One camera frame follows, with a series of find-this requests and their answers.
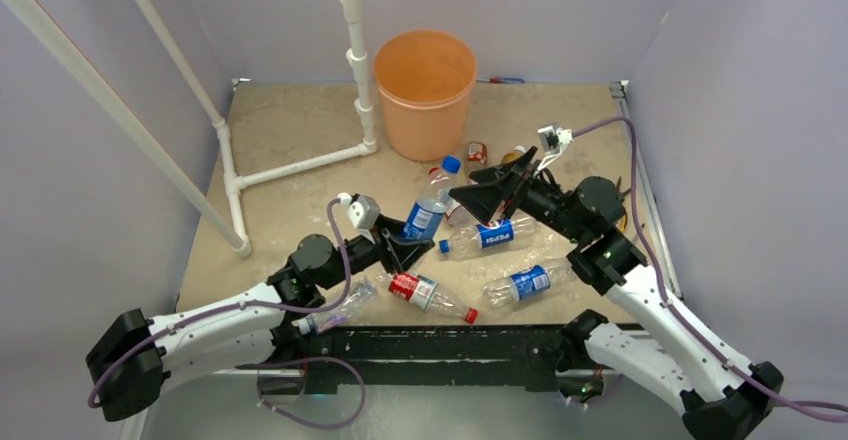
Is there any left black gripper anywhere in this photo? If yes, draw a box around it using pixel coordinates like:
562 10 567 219
318 214 432 291

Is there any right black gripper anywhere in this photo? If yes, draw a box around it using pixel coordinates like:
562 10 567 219
450 146 587 244

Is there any blue label water bottle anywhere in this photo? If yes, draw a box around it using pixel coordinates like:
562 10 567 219
404 155 461 239

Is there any large Pepsi bottle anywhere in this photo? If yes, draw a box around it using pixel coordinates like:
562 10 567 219
438 216 539 260

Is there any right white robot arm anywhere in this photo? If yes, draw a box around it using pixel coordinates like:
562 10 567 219
450 149 784 439

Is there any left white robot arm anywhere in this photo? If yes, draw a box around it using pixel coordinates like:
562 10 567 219
85 216 435 422

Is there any orange plastic bin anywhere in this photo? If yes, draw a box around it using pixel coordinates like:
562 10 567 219
373 30 477 161

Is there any small red cap bottle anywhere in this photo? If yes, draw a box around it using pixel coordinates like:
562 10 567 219
464 141 488 177

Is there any yellow tea bottle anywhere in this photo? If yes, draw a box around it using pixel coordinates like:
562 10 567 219
499 145 527 165

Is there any small red label bottle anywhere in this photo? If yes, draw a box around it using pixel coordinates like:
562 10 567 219
428 167 475 228

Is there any red label cola bottle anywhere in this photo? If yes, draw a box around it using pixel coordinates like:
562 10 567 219
386 273 479 324

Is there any crushed clear bottle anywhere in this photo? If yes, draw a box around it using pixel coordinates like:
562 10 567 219
291 277 377 335

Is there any small blue label bottle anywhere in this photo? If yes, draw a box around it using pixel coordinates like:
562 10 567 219
482 258 572 308

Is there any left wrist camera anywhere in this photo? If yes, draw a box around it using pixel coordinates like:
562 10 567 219
337 193 381 230

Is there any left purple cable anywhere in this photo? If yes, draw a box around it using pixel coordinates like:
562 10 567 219
87 198 356 410

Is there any metal side rail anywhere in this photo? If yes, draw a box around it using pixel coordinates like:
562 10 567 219
609 80 684 299

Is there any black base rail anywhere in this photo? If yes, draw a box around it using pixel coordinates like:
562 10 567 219
235 322 647 396

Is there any purple cable loop front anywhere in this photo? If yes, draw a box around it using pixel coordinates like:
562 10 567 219
256 356 367 432

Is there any white PVC pipe frame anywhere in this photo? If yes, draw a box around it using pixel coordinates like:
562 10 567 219
1 0 378 258

